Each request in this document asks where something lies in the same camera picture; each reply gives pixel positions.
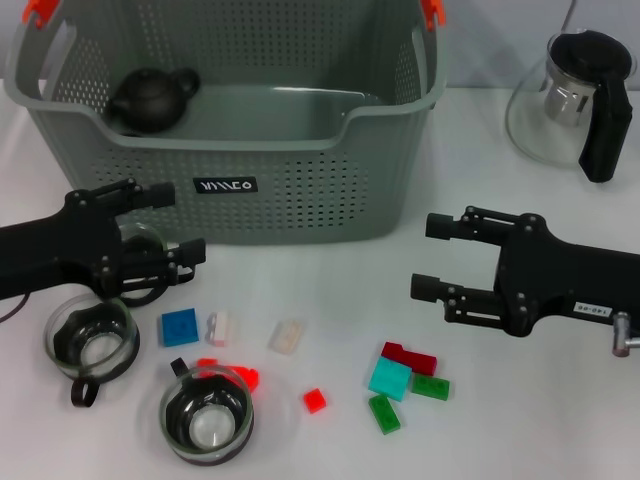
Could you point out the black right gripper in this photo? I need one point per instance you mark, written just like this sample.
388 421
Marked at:
560 280

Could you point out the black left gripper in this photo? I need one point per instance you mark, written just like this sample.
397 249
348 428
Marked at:
60 250

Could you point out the glass teacup black holder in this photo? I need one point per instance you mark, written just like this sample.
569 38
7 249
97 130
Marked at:
142 300
207 425
90 345

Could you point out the blue toy brick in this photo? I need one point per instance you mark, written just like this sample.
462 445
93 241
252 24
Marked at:
180 327

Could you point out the grey perforated storage bin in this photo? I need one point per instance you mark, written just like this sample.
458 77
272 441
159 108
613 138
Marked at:
250 210

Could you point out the dark red toy brick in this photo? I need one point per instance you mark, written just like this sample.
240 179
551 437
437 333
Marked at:
415 360

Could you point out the white pink toy brick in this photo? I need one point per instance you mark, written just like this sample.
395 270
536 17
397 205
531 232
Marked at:
220 330

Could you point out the green toy brick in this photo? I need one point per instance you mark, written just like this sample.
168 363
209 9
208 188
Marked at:
430 387
385 415

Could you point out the black clay teapot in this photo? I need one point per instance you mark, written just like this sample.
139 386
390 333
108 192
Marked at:
150 100

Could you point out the teal toy brick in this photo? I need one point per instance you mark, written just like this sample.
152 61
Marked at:
390 380

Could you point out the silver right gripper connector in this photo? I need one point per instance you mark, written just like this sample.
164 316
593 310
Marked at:
622 340

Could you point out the beige translucent toy brick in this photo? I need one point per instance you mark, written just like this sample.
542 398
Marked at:
285 337

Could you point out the large orange-red toy brick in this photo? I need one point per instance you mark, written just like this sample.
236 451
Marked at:
250 380

